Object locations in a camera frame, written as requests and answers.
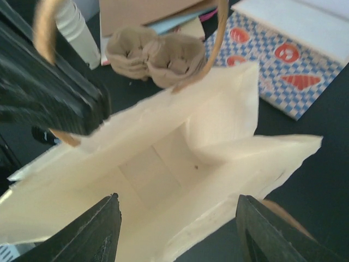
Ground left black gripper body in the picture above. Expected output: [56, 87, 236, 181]
[1, 5, 112, 147]

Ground brown kraft paper bag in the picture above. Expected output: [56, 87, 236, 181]
[99, 0, 218, 37]

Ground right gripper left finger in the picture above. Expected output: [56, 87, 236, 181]
[16, 193, 122, 261]

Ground cream paper bag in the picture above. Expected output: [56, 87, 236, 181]
[0, 0, 324, 262]

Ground blue checkered bakery bag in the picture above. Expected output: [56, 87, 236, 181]
[215, 1, 348, 120]

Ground left white cup stack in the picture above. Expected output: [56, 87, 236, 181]
[56, 1, 101, 70]

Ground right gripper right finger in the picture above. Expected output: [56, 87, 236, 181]
[236, 195, 348, 261]

